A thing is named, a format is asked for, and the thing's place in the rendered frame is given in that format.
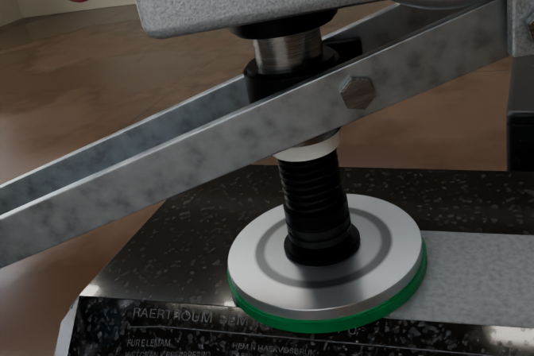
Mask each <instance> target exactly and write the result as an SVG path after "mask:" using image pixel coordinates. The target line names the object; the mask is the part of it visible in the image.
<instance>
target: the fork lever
mask: <svg viewBox="0 0 534 356"><path fill-rule="evenodd" d="M356 37H358V38H360V39H361V42H362V55H360V56H357V57H355V58H353V59H351V60H348V61H347V62H344V63H342V64H340V65H337V66H335V67H333V68H330V69H328V70H326V71H325V72H321V73H319V74H318V75H314V76H312V77H311V78H308V79H306V80H304V81H301V82H299V83H297V84H294V85H292V86H291V87H287V88H285V89H284V90H282V91H278V92H277V93H275V94H272V95H270V96H268V97H265V98H263V99H261V100H259V101H256V102H255V103H252V104H250V101H249V97H248V93H247V90H246V82H245V78H244V75H243V74H241V75H238V76H236V77H234V78H233V79H229V80H227V81H226V82H224V83H221V84H219V85H217V86H215V87H213V88H210V89H208V90H206V91H204V92H202V93H199V94H197V95H195V96H193V97H191V98H189V99H186V100H184V101H183V102H180V103H177V104H176V105H174V106H171V107H169V108H167V109H165V110H163V111H160V112H158V113H156V114H154V115H152V116H149V117H147V118H145V119H143V120H141V121H139V122H136V123H134V124H133V125H131V126H127V127H126V128H124V129H122V130H119V131H117V132H115V133H113V134H110V135H108V136H106V137H104V138H102V139H99V140H97V141H95V142H93V143H91V144H89V145H86V146H84V147H83V148H81V149H77V150H76V151H74V152H72V153H69V154H67V155H65V156H63V157H60V158H58V159H56V160H54V161H52V162H49V163H47V164H45V165H43V166H41V167H39V168H36V169H34V170H33V171H31V172H27V173H26V174H24V175H22V176H19V177H17V178H15V179H13V180H11V181H8V182H6V183H4V184H2V185H0V269H1V268H3V267H5V266H8V265H11V264H13V263H14V262H17V261H20V260H22V259H24V258H27V257H30V256H32V255H34V254H36V253H40V252H41V251H43V250H46V249H49V248H51V247H53V246H56V245H59V244H60V243H62V242H66V241H68V240H70V239H72V238H75V237H78V236H80V235H81V234H85V233H87V232H89V231H91V230H94V229H96V228H99V227H101V226H104V225H106V224H108V223H112V222H113V221H115V220H118V219H121V218H123V217H125V216H127V215H131V214H133V213H134V212H137V211H140V210H142V209H144V208H147V207H150V206H152V205H154V204H156V203H159V202H161V201H163V200H166V199H169V198H171V197H173V196H175V195H178V194H180V193H182V192H185V191H187V190H190V189H192V188H195V187H197V186H200V185H201V184H205V183H206V182H209V181H211V180H214V179H216V178H219V177H220V176H224V175H226V174H228V173H230V172H233V171H235V170H238V169H240V168H243V167H245V166H247V165H249V164H252V163H254V162H257V161H260V160H262V159H264V158H266V157H269V156H272V155H273V154H276V153H279V152H281V151H283V150H286V149H288V148H291V147H293V146H295V145H298V144H300V143H302V142H305V141H307V140H310V139H312V138H314V137H317V136H319V135H321V134H325V133H326V132H329V131H331V130H334V129H336V128H339V127H340V126H344V125H346V124H348V123H350V122H353V121H355V120H358V119H360V118H363V117H365V116H367V115H369V114H372V113H374V112H377V111H379V110H382V109H384V108H386V107H388V106H392V105H393V104H396V103H398V102H401V101H403V100H406V99H408V98H411V97H412V96H415V95H418V94H420V93H422V92H425V91H427V90H430V89H432V88H434V87H437V86H439V85H441V84H443V83H446V82H449V81H451V80H453V79H456V78H458V77H460V76H462V75H465V74H468V73H470V72H473V71H475V70H478V69H479V68H483V67H485V66H487V65H489V64H492V63H494V62H497V61H499V60H502V59H504V58H506V57H508V56H510V55H509V53H508V41H507V0H485V1H484V2H479V3H477V4H474V5H472V6H465V7H462V8H457V9H450V10H423V9H418V8H413V7H410V6H404V5H401V4H399V3H395V4H393V5H391V6H388V7H386V8H384V9H383V10H379V11H377V12H376V13H374V14H371V15H369V16H367V17H364V18H362V19H360V20H358V21H356V22H354V23H351V24H349V25H347V26H345V27H343V28H341V29H338V30H336V31H334V32H333V33H329V34H327V35H326V36H324V37H322V43H327V42H332V41H341V40H346V39H351V38H356Z"/></svg>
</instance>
